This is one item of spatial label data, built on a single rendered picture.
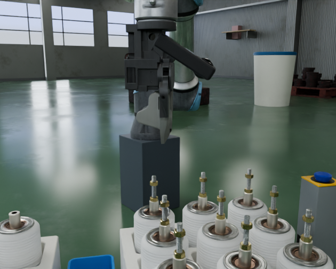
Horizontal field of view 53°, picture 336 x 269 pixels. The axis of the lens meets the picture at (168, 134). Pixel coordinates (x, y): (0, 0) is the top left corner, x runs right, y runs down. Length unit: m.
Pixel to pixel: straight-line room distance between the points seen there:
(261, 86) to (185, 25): 3.71
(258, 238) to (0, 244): 0.53
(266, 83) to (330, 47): 5.97
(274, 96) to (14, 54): 8.72
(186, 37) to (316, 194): 0.63
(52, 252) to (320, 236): 0.63
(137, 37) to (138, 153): 0.74
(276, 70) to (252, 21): 7.59
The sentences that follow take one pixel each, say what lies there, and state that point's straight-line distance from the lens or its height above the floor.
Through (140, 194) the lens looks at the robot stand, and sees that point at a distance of 1.34.
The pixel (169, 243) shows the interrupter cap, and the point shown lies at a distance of 0.69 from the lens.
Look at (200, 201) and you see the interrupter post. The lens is 0.83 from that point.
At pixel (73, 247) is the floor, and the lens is 1.21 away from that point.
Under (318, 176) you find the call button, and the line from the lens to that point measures 0.89.
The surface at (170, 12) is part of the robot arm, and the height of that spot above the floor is 0.68.
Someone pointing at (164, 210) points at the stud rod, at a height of 0.31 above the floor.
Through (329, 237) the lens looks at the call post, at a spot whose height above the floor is 0.18.
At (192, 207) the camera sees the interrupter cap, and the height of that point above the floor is 0.25.
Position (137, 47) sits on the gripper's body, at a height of 0.62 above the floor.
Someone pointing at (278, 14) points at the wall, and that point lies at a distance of 11.62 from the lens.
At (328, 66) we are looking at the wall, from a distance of 10.59.
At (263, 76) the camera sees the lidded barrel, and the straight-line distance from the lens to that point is 4.76.
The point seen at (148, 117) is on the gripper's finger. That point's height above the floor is 0.50.
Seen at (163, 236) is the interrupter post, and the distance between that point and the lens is 0.70.
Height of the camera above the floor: 0.60
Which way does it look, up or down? 12 degrees down
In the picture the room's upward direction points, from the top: straight up
